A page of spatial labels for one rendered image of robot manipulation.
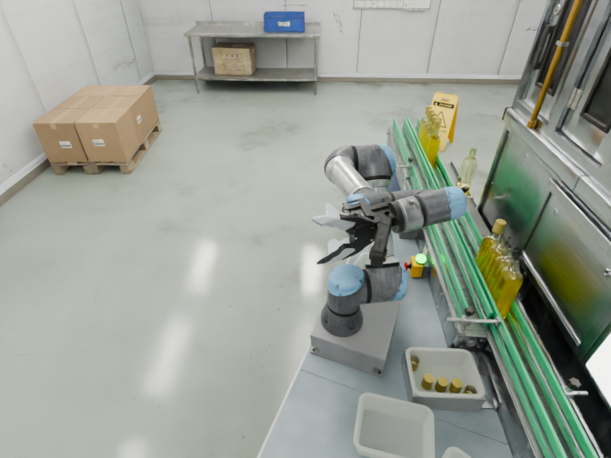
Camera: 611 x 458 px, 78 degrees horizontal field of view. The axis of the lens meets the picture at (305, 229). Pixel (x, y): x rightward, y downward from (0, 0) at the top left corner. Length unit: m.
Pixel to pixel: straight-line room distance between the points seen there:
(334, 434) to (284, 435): 0.15
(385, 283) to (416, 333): 0.36
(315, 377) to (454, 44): 6.44
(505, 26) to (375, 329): 6.51
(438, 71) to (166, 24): 4.60
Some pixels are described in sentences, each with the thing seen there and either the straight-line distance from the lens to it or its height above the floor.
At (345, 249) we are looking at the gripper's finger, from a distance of 0.84.
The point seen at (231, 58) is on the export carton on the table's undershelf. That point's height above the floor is 0.51.
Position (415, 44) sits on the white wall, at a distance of 7.08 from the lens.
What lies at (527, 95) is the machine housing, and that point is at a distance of 1.80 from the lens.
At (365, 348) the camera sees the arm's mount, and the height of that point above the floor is 0.85.
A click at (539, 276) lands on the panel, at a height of 1.02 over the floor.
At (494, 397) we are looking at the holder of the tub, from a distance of 1.45.
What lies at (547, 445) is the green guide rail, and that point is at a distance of 1.27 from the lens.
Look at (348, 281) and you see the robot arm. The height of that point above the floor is 1.08.
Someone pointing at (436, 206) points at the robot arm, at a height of 1.49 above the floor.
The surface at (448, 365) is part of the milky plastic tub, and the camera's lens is 1.48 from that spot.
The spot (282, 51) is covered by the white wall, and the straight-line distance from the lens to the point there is 6.98.
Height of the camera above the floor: 1.94
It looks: 38 degrees down
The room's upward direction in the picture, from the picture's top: straight up
